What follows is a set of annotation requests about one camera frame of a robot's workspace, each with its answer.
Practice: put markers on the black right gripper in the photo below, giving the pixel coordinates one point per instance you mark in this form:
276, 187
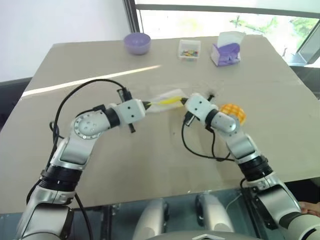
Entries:
189, 120

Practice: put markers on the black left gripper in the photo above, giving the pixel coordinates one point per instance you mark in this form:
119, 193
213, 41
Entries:
124, 95

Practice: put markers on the clear plastic bag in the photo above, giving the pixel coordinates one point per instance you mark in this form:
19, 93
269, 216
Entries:
172, 93

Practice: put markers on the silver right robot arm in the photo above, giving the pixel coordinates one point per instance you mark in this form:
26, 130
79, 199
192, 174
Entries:
240, 142

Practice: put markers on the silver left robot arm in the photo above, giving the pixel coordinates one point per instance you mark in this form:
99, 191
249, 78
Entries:
75, 147

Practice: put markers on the orange waffle-pattern snack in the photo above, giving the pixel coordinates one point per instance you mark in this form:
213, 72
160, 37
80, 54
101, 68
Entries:
233, 111

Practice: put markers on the person's bare hand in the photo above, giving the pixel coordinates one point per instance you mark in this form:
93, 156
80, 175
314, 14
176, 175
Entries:
310, 208

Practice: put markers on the clear box of colourful pieces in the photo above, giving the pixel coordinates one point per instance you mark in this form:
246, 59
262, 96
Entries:
189, 50

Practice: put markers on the purple bowl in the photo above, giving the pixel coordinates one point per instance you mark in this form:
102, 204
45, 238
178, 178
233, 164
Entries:
137, 43

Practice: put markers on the purple and white tissue box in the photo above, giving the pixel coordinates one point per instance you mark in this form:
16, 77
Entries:
226, 52

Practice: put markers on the silver left robot leg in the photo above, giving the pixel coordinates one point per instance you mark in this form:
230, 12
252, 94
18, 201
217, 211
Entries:
151, 220

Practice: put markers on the silver robot leg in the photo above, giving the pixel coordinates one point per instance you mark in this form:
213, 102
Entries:
151, 220
215, 212

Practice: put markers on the silver right robot leg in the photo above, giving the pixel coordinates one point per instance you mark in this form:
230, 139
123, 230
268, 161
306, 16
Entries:
215, 212

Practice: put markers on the silver robot torso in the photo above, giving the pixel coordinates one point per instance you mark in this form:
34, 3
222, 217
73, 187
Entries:
207, 235

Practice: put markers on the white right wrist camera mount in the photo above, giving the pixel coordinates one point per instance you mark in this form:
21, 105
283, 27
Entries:
198, 107

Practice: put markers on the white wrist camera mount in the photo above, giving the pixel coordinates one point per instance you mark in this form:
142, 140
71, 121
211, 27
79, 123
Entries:
198, 107
131, 111

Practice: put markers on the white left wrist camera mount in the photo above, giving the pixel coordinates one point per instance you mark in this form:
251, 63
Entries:
131, 111

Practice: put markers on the dark window frame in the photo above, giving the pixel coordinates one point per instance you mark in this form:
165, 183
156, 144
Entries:
131, 17

